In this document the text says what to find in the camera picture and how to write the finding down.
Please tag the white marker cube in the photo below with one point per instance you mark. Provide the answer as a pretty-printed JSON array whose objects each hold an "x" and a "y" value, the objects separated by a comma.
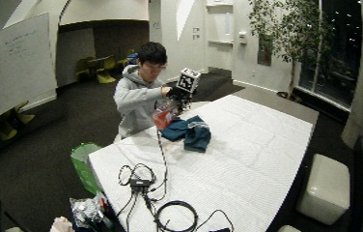
[{"x": 189, "y": 80}]

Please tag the teal cloth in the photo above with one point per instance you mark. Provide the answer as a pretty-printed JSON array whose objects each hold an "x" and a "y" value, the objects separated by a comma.
[{"x": 192, "y": 132}]

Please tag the white padded table cover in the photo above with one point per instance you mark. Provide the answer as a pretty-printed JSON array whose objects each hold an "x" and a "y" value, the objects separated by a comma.
[{"x": 216, "y": 161}]

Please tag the white whiteboard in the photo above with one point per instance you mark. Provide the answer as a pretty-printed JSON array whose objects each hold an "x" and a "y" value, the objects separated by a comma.
[{"x": 13, "y": 67}]

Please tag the clear plastic bag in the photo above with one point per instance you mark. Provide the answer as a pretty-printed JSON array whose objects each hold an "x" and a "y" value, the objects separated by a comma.
[{"x": 87, "y": 211}]

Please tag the white cube stool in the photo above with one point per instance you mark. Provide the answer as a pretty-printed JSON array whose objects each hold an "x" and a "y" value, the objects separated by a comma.
[{"x": 325, "y": 189}]

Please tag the person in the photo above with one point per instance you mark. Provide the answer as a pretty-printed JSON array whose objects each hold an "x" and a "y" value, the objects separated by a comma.
[{"x": 141, "y": 93}]

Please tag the indoor tree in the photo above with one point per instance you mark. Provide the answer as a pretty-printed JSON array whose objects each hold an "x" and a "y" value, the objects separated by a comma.
[{"x": 290, "y": 35}]

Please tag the yellow-green chair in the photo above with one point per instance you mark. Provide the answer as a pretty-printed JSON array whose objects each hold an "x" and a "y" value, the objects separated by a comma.
[{"x": 102, "y": 71}]

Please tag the green bin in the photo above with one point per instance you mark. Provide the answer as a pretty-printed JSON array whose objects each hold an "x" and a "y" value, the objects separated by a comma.
[{"x": 83, "y": 166}]

